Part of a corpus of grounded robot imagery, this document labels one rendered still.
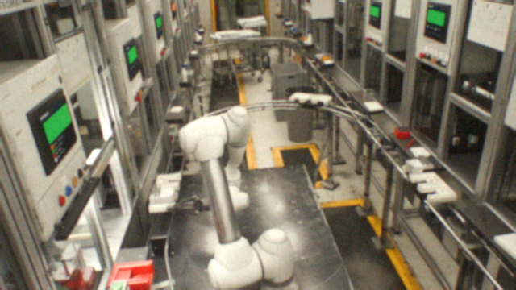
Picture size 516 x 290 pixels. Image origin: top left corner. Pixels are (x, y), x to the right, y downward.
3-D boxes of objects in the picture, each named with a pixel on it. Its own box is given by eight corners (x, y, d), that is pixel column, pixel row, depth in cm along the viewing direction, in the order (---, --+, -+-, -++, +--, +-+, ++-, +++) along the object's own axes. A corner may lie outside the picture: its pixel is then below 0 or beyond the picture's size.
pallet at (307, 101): (289, 106, 375) (289, 97, 371) (295, 101, 386) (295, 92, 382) (326, 111, 358) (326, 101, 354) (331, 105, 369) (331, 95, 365)
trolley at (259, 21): (273, 67, 824) (271, 18, 782) (246, 70, 815) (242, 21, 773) (264, 58, 899) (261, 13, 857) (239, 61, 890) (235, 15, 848)
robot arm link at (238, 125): (242, 127, 192) (216, 134, 187) (245, 97, 179) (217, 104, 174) (254, 146, 184) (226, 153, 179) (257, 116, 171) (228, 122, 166)
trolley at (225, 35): (220, 89, 703) (214, 34, 662) (211, 82, 751) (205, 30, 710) (266, 81, 731) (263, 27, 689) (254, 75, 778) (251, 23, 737)
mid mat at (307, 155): (336, 186, 391) (336, 185, 390) (280, 191, 389) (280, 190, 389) (315, 143, 481) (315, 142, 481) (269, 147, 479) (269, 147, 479)
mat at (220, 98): (261, 191, 392) (260, 190, 392) (201, 196, 390) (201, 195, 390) (239, 57, 920) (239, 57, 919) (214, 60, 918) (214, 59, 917)
